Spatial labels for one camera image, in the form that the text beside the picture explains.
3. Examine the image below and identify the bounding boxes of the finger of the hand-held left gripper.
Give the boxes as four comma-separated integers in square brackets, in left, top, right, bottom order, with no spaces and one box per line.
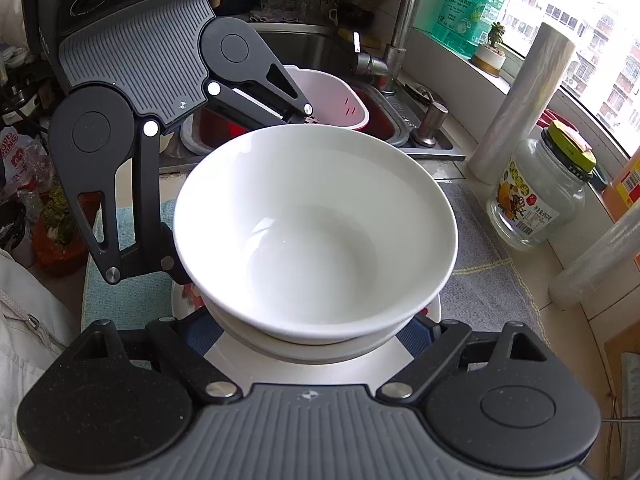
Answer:
[206,60,315,128]
[74,119,193,285]

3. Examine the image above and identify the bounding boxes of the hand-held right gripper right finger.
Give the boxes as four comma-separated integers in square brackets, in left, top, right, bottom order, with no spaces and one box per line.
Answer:
[375,312,557,407]

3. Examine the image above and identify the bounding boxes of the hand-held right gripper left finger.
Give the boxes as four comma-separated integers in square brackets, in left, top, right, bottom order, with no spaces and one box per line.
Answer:
[70,307,243,407]

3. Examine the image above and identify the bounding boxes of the white fruit print shallow bowl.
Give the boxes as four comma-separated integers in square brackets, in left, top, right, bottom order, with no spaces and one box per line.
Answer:
[202,290,437,364]

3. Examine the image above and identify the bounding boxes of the white fruit print plate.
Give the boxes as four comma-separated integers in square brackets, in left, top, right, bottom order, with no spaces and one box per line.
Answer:
[171,279,444,392]

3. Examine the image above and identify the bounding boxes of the plain white deep bowl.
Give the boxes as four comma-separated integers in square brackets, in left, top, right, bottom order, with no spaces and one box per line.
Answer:
[172,124,459,345]

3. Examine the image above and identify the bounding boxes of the person's left forearm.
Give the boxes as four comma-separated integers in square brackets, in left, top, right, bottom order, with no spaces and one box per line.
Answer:
[0,0,28,46]

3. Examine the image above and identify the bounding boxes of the pale pink plastic colander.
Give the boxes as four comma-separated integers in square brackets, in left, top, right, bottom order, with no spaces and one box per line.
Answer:
[282,64,371,132]

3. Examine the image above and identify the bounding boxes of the stainless steel sink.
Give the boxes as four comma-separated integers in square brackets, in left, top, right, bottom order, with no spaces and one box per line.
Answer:
[160,22,468,163]

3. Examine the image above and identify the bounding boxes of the red plastic basin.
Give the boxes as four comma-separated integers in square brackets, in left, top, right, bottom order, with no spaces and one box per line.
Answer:
[197,82,416,149]

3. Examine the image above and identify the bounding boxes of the plaid grey teal mat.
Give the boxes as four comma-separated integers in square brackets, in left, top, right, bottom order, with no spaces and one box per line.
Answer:
[82,180,538,342]

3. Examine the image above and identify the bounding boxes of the orange plastic bag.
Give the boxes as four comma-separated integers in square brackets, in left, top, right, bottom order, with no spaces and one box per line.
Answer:
[32,185,91,277]

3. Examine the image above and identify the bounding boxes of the steel faucet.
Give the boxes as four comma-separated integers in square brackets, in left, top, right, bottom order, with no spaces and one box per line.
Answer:
[350,0,422,95]

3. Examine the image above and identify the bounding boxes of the steel sink knob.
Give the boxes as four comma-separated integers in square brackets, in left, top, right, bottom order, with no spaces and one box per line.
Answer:
[414,101,451,147]

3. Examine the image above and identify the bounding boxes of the red white printed plastic bag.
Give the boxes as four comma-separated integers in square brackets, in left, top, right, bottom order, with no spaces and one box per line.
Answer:
[0,125,51,202]

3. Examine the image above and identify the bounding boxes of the white jacket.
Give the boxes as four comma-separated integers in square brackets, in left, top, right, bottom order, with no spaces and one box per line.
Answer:
[0,247,88,462]

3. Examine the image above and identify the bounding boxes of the glass jar with yellow lid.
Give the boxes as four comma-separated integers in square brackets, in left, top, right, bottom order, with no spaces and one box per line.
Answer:
[486,121,598,251]

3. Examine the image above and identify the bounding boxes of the green detergent bottle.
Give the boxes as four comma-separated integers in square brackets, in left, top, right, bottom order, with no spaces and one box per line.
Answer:
[431,0,508,59]

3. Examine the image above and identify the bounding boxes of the clear plastic wrap roll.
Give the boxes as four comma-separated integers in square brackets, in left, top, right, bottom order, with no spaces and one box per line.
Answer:
[466,22,581,184]
[548,210,640,312]

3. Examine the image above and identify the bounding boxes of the bamboo cutting board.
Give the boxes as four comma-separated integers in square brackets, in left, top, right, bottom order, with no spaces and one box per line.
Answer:
[604,335,640,480]

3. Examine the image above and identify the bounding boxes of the small potted plant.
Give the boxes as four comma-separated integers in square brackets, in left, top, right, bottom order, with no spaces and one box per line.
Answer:
[472,21,508,79]

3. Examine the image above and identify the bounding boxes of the red container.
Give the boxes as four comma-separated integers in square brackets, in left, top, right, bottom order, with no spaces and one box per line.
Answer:
[537,109,576,133]

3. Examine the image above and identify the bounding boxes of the orange oil bottle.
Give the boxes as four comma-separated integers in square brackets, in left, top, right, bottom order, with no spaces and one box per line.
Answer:
[600,147,640,226]

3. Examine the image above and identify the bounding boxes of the black handled kitchen knife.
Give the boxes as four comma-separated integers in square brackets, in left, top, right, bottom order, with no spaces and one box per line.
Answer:
[621,352,640,418]

